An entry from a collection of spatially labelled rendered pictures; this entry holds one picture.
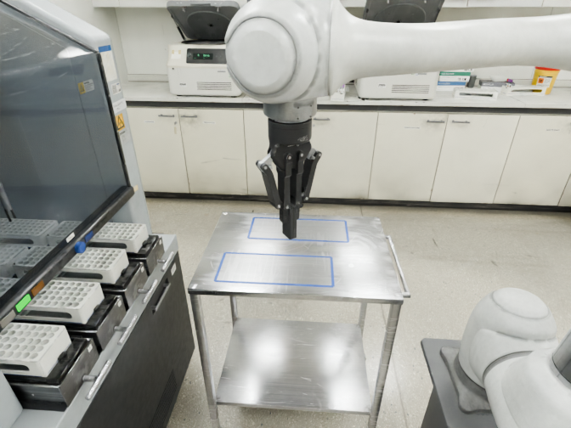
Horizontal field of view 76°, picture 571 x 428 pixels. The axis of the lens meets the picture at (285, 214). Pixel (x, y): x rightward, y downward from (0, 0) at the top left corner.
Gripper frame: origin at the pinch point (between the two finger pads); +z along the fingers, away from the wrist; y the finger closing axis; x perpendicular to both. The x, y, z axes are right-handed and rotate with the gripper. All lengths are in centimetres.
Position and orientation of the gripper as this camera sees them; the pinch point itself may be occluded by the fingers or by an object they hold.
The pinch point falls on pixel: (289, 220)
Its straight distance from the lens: 71.9
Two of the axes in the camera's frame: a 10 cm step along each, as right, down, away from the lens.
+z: 0.0, 8.7, 4.9
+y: 8.5, -2.6, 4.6
